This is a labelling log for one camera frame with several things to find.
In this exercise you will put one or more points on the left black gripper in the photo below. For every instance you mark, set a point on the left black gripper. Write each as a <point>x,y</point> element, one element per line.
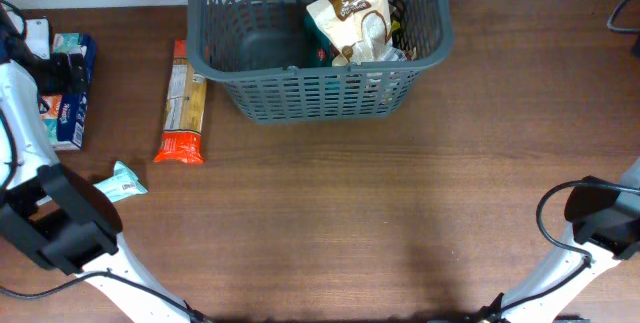
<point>65,78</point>

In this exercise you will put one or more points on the Kleenex tissue box pack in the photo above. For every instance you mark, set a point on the Kleenex tissue box pack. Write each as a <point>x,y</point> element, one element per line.
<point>64,115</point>

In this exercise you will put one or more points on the small mint green packet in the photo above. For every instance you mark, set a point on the small mint green packet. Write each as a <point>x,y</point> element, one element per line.
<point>124,183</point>

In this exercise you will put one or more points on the orange pasta packet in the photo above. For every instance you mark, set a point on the orange pasta packet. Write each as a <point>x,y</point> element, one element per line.
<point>184,111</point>

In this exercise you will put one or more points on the green Nescafe bag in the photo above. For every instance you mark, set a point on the green Nescafe bag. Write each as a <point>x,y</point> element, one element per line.
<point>322,52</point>

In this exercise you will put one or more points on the beige Pantree snack bag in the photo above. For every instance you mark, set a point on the beige Pantree snack bag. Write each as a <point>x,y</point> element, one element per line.
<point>358,31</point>

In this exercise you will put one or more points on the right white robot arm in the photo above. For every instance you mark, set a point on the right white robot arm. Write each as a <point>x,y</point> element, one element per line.
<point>601,231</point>

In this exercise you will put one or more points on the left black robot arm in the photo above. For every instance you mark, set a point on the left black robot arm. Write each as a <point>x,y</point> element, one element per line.
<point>52,215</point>

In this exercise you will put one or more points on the grey plastic basket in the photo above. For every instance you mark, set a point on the grey plastic basket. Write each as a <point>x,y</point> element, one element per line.
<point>256,49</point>

